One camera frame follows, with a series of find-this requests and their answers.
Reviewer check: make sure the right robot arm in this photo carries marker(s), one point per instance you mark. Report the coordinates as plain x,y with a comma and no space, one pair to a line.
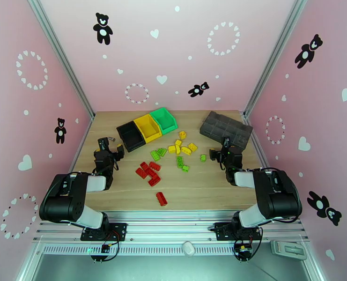
278,198

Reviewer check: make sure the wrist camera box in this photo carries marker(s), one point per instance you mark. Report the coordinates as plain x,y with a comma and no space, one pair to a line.
103,144
226,144

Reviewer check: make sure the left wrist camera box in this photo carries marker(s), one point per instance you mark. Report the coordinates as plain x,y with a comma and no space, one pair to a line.
103,144

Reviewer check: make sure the aluminium frame post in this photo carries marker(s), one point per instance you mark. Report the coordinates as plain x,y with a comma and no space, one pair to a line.
61,54
275,54

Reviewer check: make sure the vented metal strip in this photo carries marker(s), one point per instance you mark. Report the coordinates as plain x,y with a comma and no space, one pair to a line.
149,250

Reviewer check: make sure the long green lego brick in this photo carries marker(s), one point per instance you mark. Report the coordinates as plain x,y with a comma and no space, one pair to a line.
179,162

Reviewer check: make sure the black plastic bin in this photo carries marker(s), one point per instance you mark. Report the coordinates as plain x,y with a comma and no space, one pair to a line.
130,136

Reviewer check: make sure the grey plastic device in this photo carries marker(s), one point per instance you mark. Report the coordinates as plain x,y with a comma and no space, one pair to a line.
289,251

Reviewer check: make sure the aluminium table side rail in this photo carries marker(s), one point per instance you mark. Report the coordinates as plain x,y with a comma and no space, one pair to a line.
75,158
257,142

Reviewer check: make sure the white round puck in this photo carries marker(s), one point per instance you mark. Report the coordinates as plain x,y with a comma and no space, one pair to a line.
188,248

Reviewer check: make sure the green plastic bin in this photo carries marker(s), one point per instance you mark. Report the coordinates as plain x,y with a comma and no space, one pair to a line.
164,120

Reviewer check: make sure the yellow plastic bin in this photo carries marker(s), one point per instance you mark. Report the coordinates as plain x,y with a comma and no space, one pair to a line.
148,128

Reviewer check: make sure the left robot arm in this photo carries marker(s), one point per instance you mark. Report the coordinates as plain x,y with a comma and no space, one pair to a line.
62,201

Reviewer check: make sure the dark grey compartment organizer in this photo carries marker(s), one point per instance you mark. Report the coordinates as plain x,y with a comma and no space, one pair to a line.
223,125

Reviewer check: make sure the yellow curved lego brick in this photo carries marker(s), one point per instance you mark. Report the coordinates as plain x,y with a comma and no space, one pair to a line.
178,149
172,149
186,150

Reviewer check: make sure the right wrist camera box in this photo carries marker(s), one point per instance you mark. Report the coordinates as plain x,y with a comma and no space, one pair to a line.
226,144

